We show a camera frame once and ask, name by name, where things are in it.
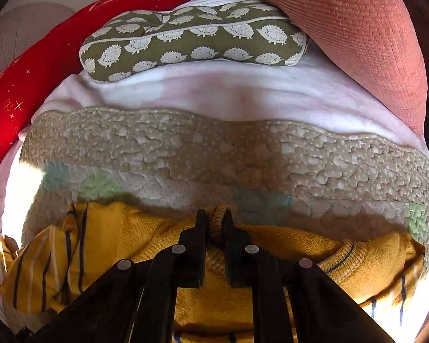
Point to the white round headboard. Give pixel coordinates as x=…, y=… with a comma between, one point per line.
x=25, y=32

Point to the long red pillow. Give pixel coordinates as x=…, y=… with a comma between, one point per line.
x=39, y=71

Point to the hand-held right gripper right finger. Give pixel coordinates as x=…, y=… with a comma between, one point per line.
x=232, y=246

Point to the yellow striped knit sweater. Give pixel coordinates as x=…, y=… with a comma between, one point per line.
x=128, y=228

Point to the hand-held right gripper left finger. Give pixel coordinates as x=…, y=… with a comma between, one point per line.
x=200, y=243

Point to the quilted heart-pattern bed cover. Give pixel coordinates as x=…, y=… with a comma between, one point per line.
x=218, y=150

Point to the green hedgehog-print pillow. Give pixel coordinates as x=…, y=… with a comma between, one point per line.
x=200, y=39

